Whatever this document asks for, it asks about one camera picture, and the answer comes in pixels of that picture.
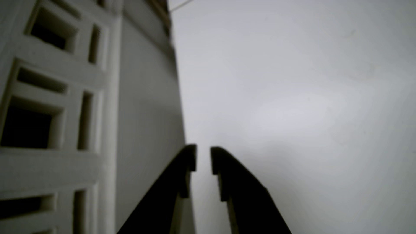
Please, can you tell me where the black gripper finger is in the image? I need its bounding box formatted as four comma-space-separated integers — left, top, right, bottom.
211, 147, 292, 234
117, 144, 197, 234

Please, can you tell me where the white slotted plastic crate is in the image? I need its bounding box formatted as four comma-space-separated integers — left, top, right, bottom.
0, 0, 122, 234

